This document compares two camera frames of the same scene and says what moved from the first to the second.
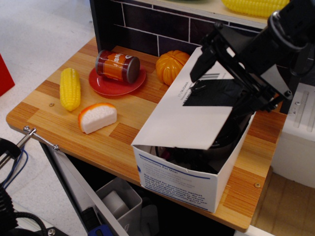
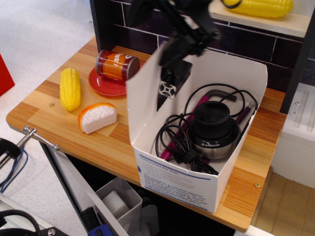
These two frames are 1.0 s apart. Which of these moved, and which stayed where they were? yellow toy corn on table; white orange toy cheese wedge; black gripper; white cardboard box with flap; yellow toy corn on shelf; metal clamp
Moved: white cardboard box with flap; black gripper
Stayed: metal clamp; yellow toy corn on table; yellow toy corn on shelf; white orange toy cheese wedge
